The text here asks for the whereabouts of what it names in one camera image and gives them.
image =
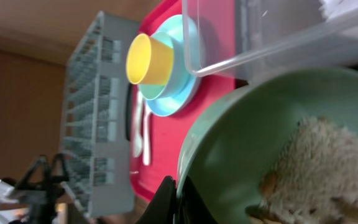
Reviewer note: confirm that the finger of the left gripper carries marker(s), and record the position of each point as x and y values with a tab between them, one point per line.
31	174
59	171

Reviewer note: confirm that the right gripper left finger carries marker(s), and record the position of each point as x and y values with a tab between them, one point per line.
162	207

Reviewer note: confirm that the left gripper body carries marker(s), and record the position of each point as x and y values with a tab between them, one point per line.
41	199

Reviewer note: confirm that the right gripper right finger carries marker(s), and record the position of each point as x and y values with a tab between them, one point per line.
191	208

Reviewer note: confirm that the green plastic bowl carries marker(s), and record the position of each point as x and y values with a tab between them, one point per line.
236	139

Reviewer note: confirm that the white plastic spoon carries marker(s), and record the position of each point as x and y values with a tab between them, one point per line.
137	125

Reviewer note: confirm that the white plastic fork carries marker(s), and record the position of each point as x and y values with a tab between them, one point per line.
146	136

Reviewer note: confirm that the yellow plastic cup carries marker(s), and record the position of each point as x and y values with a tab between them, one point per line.
148	59

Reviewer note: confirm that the grey plastic dishwasher rack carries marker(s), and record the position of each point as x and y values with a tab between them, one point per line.
96	120

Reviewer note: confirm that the clear plastic waste bin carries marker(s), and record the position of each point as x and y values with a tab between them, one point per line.
255	39

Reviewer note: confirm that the red plastic serving tray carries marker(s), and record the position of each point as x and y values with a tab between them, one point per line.
168	133

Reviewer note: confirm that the light blue small bowl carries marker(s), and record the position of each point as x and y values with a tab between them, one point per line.
178	75

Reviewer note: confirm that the pile of white rice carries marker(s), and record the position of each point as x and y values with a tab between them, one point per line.
314	179

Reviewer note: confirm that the light blue plate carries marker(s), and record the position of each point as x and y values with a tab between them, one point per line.
184	85

